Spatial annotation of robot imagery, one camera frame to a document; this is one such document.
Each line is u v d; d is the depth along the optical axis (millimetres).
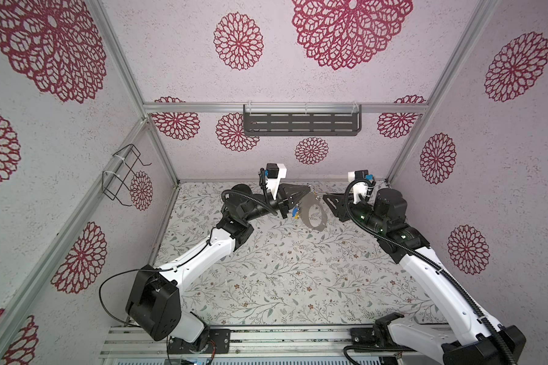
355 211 608
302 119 947
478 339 381
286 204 574
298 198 627
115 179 745
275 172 556
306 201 710
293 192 607
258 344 749
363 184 597
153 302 414
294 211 762
